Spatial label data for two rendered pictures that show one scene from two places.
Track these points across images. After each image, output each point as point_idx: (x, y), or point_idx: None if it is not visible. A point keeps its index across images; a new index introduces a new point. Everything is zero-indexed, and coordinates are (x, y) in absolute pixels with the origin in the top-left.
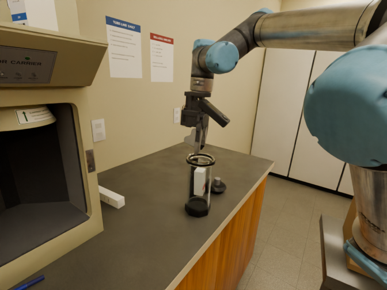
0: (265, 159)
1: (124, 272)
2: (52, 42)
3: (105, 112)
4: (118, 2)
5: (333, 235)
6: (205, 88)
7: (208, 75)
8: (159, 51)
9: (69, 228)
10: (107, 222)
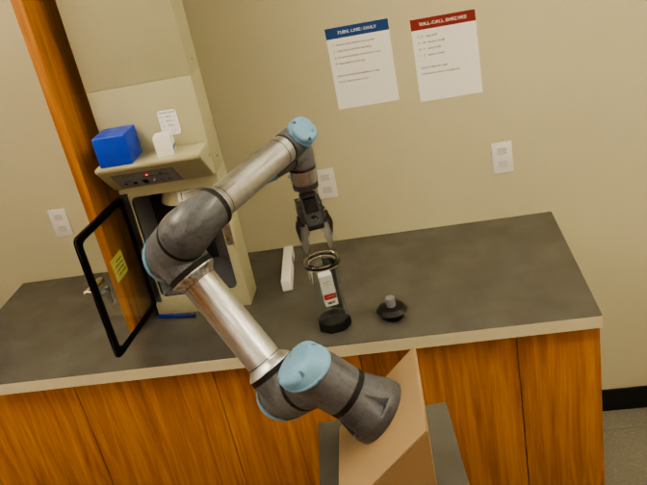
0: (594, 303)
1: None
2: (166, 165)
3: (335, 159)
4: (344, 2)
5: None
6: (296, 183)
7: (294, 170)
8: (437, 44)
9: None
10: (261, 299)
